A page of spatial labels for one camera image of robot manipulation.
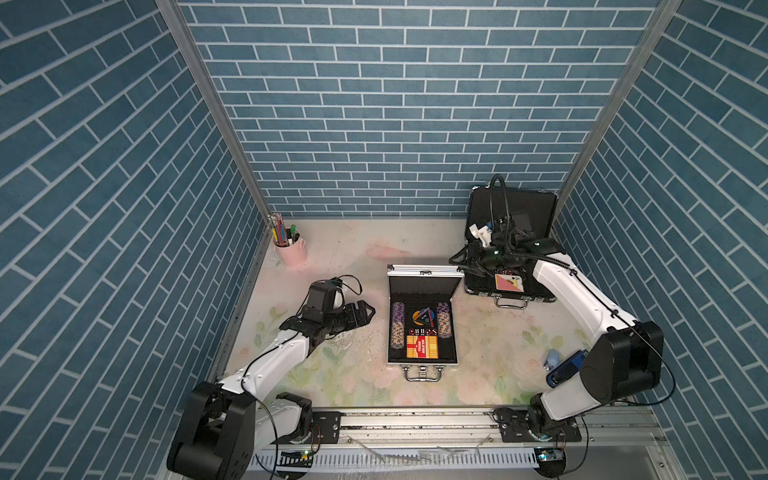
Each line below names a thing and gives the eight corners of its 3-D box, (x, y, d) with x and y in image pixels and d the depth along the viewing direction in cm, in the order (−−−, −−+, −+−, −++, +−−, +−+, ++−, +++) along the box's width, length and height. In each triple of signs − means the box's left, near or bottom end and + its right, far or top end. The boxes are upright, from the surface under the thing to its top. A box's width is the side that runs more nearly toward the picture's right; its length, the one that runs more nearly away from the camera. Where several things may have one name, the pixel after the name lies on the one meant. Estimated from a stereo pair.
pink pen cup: (281, 267, 108) (269, 244, 98) (286, 251, 113) (275, 228, 103) (305, 267, 108) (296, 244, 98) (309, 252, 113) (300, 228, 103)
